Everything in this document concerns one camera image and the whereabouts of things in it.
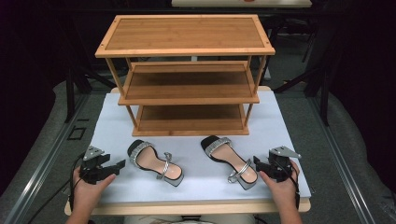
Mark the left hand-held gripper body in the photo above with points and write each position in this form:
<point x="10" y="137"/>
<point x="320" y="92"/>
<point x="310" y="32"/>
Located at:
<point x="93" y="169"/>

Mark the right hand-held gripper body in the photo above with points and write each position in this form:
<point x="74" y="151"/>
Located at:
<point x="280" y="166"/>

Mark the wooden three-tier shoe rack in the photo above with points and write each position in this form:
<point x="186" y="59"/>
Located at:
<point x="186" y="35"/>

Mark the person's left hand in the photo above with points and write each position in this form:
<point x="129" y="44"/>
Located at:
<point x="87" y="193"/>

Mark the person's right hand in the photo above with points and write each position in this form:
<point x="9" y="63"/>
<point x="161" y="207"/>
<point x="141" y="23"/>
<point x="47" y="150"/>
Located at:
<point x="281" y="191"/>

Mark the black metal stand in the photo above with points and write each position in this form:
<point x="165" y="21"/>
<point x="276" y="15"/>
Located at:
<point x="69" y="96"/>
<point x="324" y="93"/>

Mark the black square floor frame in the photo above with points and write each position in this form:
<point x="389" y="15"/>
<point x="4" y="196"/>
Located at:
<point x="76" y="133"/>

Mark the aluminium floor rail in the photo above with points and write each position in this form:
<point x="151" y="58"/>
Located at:
<point x="342" y="161"/>
<point x="40" y="168"/>

